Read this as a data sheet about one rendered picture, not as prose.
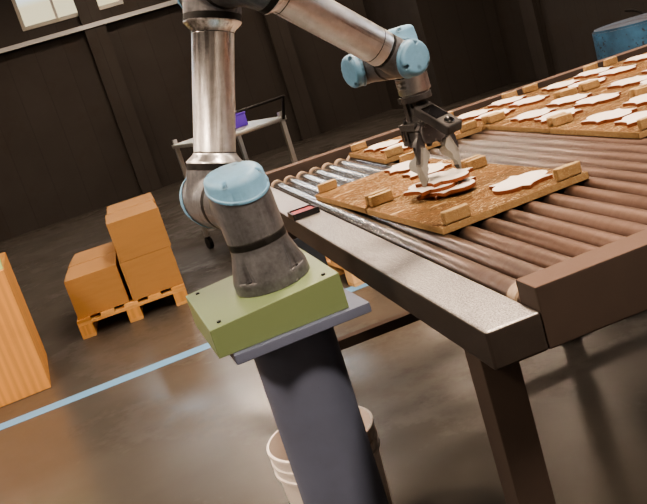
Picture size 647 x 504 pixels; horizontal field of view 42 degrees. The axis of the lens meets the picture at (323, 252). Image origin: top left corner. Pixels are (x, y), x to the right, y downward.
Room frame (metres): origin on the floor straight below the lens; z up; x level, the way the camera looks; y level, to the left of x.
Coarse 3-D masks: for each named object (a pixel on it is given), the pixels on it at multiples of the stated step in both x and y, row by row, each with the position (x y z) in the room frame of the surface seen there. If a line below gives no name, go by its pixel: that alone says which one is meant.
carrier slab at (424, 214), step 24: (480, 168) 2.04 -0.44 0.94; (504, 168) 1.95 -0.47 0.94; (528, 168) 1.87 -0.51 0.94; (480, 192) 1.78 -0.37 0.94; (528, 192) 1.65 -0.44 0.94; (552, 192) 1.65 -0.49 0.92; (384, 216) 1.87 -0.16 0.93; (408, 216) 1.77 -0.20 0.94; (432, 216) 1.70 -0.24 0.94; (480, 216) 1.61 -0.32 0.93
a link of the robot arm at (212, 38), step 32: (192, 0) 1.68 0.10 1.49; (192, 32) 1.70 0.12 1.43; (224, 32) 1.68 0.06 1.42; (192, 64) 1.70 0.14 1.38; (224, 64) 1.68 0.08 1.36; (192, 96) 1.70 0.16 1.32; (224, 96) 1.67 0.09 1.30; (224, 128) 1.66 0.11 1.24; (192, 160) 1.66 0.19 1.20; (224, 160) 1.64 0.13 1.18; (192, 192) 1.65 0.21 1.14
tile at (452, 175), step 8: (464, 168) 1.91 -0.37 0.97; (472, 168) 1.90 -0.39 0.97; (432, 176) 1.93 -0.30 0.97; (440, 176) 1.90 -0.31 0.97; (448, 176) 1.88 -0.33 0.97; (456, 176) 1.85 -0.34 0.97; (464, 176) 1.84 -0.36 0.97; (416, 184) 1.90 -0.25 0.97; (432, 184) 1.86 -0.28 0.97; (440, 184) 1.85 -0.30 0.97
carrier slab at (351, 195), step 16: (432, 160) 2.36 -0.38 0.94; (448, 160) 2.28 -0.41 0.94; (368, 176) 2.42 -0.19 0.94; (384, 176) 2.34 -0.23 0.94; (400, 176) 2.27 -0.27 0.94; (336, 192) 2.32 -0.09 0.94; (352, 192) 2.25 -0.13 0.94; (368, 192) 2.18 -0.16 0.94; (400, 192) 2.05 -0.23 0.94; (352, 208) 2.09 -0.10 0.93
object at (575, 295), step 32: (576, 256) 1.14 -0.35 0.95; (608, 256) 1.10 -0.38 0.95; (640, 256) 1.10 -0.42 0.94; (544, 288) 1.07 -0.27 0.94; (576, 288) 1.08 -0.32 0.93; (608, 288) 1.09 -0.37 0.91; (640, 288) 1.10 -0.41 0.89; (544, 320) 1.07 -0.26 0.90; (576, 320) 1.08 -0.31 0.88; (608, 320) 1.09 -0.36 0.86
